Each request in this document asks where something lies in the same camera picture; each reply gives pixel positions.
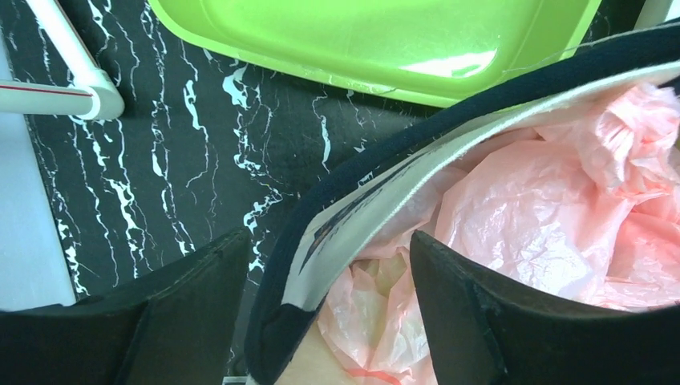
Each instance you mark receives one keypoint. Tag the cream canvas tote bag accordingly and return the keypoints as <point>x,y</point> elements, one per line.
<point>275,330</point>

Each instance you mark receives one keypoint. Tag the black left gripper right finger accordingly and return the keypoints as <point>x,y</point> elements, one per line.
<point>485,328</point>

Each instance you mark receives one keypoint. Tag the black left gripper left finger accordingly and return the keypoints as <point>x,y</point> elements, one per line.
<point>174,325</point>

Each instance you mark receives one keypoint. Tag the pink plastic grocery bag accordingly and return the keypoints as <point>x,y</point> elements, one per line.
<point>583,204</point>

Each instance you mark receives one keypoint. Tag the green plastic tray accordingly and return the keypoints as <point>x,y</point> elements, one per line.
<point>429,52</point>

